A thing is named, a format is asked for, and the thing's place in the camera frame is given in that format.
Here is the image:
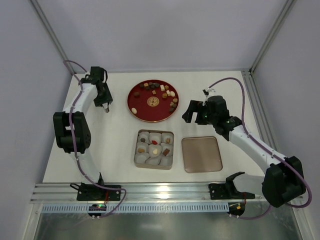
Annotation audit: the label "brown rectangular chocolate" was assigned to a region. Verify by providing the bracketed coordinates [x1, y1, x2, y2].
[163, 148, 170, 155]

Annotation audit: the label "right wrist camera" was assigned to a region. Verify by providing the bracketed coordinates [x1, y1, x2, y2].
[202, 87, 213, 102]

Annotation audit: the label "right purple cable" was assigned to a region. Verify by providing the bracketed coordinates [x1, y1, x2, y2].
[203, 77, 313, 220]

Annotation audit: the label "gold square tin box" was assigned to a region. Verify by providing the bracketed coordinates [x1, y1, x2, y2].
[133, 129, 175, 171]

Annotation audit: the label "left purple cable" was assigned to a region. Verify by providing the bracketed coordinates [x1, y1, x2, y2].
[62, 59, 127, 220]

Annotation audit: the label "purple cable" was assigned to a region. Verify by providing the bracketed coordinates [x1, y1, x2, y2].
[62, 59, 127, 220]
[203, 77, 313, 220]

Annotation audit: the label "perforated cable duct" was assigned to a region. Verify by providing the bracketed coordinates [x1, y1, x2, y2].
[41, 202, 229, 214]

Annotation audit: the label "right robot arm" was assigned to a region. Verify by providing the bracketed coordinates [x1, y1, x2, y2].
[182, 95, 310, 208]

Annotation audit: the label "gold tin lid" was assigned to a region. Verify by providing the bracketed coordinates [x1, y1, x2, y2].
[181, 136, 223, 174]

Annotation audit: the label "metal tongs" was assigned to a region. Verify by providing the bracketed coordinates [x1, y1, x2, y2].
[103, 106, 110, 113]

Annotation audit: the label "white oval chocolate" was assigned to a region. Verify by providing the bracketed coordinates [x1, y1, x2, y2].
[131, 108, 138, 114]

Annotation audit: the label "red round tray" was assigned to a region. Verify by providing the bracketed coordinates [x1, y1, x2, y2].
[126, 79, 180, 123]

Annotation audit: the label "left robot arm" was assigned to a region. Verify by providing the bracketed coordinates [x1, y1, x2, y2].
[53, 66, 118, 193]

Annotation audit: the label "aluminium rail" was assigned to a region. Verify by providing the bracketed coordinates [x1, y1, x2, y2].
[31, 181, 273, 202]

